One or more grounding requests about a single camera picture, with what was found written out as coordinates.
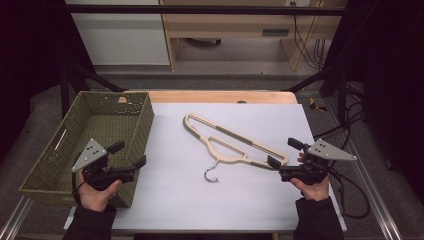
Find person's left hand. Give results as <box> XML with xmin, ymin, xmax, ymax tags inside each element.
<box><xmin>77</xmin><ymin>172</ymin><xmax>123</xmax><ymax>213</ymax></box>

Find wooden table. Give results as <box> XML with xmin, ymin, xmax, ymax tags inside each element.
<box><xmin>128</xmin><ymin>89</ymin><xmax>299</xmax><ymax>105</ymax></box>

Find black frame strut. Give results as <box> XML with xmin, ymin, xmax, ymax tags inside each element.
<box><xmin>59</xmin><ymin>63</ymin><xmax>129</xmax><ymax>118</ymax></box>
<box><xmin>283</xmin><ymin>66</ymin><xmax>349</xmax><ymax>124</ymax></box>

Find black curtain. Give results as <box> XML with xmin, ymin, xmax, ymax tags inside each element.
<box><xmin>324</xmin><ymin>0</ymin><xmax>424</xmax><ymax>201</ymax></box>
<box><xmin>0</xmin><ymin>0</ymin><xmax>94</xmax><ymax>161</ymax></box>

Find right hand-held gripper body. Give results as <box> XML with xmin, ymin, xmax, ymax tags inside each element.
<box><xmin>279</xmin><ymin>138</ymin><xmax>358</xmax><ymax>186</ymax></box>

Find black floor cables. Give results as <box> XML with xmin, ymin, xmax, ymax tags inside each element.
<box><xmin>313</xmin><ymin>83</ymin><xmax>368</xmax><ymax>141</ymax></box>

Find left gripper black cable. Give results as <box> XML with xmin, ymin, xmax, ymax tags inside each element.
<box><xmin>70</xmin><ymin>171</ymin><xmax>83</xmax><ymax>206</ymax></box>

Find white table sheet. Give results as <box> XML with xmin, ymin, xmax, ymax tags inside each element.
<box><xmin>63</xmin><ymin>102</ymin><xmax>348</xmax><ymax>233</ymax></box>

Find person's right hand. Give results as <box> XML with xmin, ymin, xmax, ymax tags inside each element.
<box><xmin>289</xmin><ymin>175</ymin><xmax>331</xmax><ymax>202</ymax></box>

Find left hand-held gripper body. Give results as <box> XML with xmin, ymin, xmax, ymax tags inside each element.
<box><xmin>71</xmin><ymin>138</ymin><xmax>138</xmax><ymax>192</ymax></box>

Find black horizontal frame bar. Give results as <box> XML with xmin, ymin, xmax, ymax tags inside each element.
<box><xmin>64</xmin><ymin>3</ymin><xmax>348</xmax><ymax>17</ymax></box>

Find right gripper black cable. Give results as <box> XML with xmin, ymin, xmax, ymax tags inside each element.
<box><xmin>328</xmin><ymin>166</ymin><xmax>372</xmax><ymax>220</ymax></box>

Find black hanging cables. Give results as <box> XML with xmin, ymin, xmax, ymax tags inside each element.
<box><xmin>289</xmin><ymin>1</ymin><xmax>326</xmax><ymax>71</ymax></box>

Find yellow and black tool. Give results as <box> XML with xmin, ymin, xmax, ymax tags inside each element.
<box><xmin>308</xmin><ymin>97</ymin><xmax>328</xmax><ymax>113</ymax></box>

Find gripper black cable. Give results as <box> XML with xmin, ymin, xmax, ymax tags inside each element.
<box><xmin>70</xmin><ymin>171</ymin><xmax>83</xmax><ymax>206</ymax></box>
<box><xmin>328</xmin><ymin>166</ymin><xmax>372</xmax><ymax>220</ymax></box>

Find cream clothes hanger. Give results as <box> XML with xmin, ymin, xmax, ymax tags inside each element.
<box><xmin>182</xmin><ymin>112</ymin><xmax>290</xmax><ymax>184</ymax></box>

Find light wooden desk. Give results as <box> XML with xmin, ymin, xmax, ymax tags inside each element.
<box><xmin>159</xmin><ymin>0</ymin><xmax>348</xmax><ymax>72</ymax></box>

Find green woven basket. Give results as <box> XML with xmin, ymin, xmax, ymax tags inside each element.
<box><xmin>18</xmin><ymin>90</ymin><xmax>155</xmax><ymax>209</ymax></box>

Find aluminium rail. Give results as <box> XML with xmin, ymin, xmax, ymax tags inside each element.
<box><xmin>0</xmin><ymin>196</ymin><xmax>34</xmax><ymax>240</ymax></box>
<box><xmin>324</xmin><ymin>98</ymin><xmax>403</xmax><ymax>240</ymax></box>

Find white cabinet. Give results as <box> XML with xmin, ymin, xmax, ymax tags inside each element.
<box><xmin>65</xmin><ymin>0</ymin><xmax>171</xmax><ymax>67</ymax></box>

